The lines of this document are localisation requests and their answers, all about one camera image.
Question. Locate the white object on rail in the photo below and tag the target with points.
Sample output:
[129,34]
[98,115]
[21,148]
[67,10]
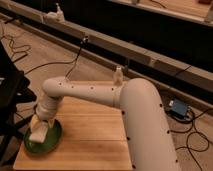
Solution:
[58,15]

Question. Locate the clear plastic bottle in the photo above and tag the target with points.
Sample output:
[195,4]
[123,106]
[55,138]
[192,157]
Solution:
[118,76]

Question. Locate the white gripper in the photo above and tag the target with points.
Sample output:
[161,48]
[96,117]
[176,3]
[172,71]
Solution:
[46,110]

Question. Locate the black stand left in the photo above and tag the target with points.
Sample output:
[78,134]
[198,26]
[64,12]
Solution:
[13,90]

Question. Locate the blue power box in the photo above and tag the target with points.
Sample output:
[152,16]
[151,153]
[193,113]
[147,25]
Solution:
[178,108]

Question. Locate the green ceramic bowl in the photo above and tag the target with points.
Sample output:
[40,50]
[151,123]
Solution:
[53,137]

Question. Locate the white sponge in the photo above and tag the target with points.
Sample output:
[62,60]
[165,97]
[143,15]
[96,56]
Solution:
[38,132]

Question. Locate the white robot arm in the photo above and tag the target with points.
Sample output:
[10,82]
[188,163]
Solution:
[151,145]

